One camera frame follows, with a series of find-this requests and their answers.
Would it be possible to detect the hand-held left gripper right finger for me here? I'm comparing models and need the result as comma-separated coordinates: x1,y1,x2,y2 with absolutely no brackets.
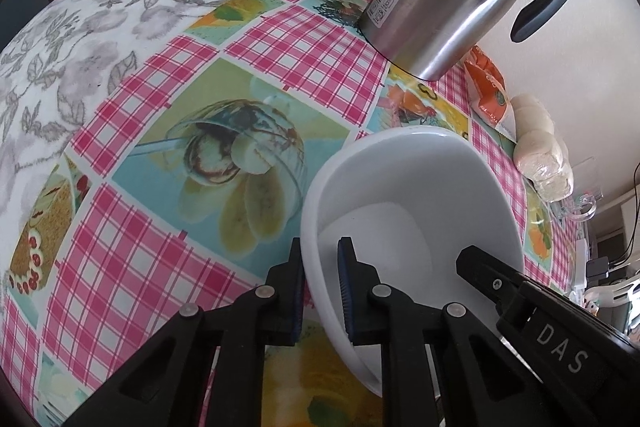
336,237,538,427

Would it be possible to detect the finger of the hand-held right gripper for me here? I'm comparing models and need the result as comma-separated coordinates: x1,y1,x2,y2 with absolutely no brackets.
456,246,523,308

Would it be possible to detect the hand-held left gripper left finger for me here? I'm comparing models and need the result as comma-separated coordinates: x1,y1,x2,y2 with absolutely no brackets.
65,238,307,427

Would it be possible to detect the white square bowl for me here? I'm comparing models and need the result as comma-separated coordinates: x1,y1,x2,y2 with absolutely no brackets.
300,127,526,400

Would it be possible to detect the white power strip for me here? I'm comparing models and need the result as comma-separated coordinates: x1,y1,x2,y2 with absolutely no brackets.
574,239,592,305

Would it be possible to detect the black charger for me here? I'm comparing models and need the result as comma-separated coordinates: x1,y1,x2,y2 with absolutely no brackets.
587,257,610,282

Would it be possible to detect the clear glass mug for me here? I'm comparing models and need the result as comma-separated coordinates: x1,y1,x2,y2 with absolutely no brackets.
554,187,599,224

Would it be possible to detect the pink checked tablecloth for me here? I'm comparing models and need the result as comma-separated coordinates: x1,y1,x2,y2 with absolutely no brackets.
0,0,581,427

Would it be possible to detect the orange snack packet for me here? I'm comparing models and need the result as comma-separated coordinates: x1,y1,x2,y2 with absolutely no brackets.
462,46,518,142

